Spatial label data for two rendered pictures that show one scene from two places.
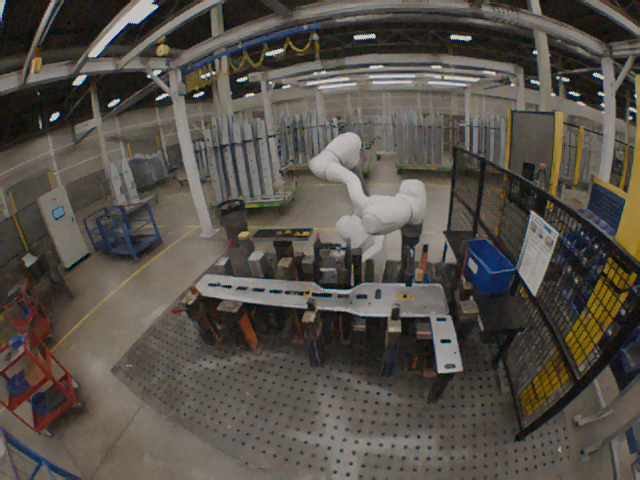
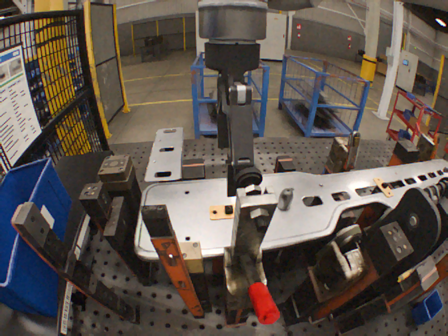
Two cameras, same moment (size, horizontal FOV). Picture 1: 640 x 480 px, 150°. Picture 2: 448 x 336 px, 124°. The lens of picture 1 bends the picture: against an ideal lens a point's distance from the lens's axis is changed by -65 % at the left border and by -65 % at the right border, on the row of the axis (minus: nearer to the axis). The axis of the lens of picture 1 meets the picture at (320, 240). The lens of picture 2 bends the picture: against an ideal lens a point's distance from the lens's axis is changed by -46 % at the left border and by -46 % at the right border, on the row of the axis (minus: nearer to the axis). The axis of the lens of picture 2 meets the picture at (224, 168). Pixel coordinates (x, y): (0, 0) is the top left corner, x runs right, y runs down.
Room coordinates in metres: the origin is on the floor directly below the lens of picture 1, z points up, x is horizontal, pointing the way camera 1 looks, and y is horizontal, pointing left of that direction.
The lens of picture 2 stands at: (1.08, -0.48, 1.36)
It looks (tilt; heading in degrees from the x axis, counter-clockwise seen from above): 38 degrees down; 157
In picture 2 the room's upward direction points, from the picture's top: straight up
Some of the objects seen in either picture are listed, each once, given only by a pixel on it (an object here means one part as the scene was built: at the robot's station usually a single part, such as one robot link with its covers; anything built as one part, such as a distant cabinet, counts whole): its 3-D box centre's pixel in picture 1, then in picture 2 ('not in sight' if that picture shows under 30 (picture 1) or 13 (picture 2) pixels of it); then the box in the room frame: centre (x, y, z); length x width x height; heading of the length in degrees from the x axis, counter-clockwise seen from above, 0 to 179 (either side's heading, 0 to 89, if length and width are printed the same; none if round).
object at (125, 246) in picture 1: (128, 231); not in sight; (3.94, 4.01, 0.47); 1.20 x 0.80 x 0.95; 72
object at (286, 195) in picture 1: (248, 172); not in sight; (5.34, 1.40, 0.88); 1.93 x 1.01 x 1.76; 77
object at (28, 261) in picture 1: (37, 277); not in sight; (2.15, 5.71, 0.57); 1.86 x 0.90 x 1.14; 74
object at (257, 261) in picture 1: (264, 284); not in sight; (1.17, 0.36, 0.90); 0.13 x 0.10 x 0.41; 165
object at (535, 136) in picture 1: (524, 193); not in sight; (2.02, -2.47, 1.00); 1.34 x 0.14 x 2.00; 161
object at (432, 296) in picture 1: (303, 295); (385, 185); (0.93, 0.11, 1.00); 1.38 x 0.22 x 0.02; 75
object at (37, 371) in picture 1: (35, 383); (413, 129); (0.26, 2.82, 0.49); 0.81 x 0.47 x 0.97; 145
